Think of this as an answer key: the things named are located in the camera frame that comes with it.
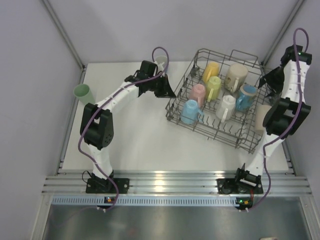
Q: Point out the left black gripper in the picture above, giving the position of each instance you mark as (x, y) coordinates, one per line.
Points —
(165, 89)

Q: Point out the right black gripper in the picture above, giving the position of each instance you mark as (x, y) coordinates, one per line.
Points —
(274, 88)

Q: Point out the blue butterfly mug orange inside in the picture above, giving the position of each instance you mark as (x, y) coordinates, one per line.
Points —
(246, 96)

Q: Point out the pink mug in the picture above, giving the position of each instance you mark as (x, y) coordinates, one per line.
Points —
(198, 93)

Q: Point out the dark blue mug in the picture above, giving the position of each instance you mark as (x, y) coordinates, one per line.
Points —
(161, 60)

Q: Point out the beige tumbler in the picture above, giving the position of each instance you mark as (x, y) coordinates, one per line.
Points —
(260, 114)

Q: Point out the light blue mug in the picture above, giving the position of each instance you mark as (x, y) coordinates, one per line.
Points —
(191, 112)

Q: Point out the floral cream mug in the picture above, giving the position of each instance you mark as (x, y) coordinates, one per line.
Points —
(235, 77)

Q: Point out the pale yellow-green mug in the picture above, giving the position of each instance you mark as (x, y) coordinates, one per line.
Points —
(213, 87)

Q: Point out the yellow mug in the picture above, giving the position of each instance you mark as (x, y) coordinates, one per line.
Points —
(211, 70)

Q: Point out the grey wire dish rack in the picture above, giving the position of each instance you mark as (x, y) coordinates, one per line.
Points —
(239, 131)

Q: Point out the white mug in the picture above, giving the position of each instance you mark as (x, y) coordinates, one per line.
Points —
(226, 108)

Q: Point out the green tumbler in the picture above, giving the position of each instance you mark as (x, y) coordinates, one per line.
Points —
(83, 93)

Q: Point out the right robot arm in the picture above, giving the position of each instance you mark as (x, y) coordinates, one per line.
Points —
(287, 113)

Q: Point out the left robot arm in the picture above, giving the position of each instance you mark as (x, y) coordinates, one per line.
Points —
(97, 124)

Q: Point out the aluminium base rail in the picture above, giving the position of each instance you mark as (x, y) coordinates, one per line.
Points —
(72, 182)

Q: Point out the perforated cable tray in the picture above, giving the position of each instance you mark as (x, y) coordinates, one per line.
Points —
(141, 201)

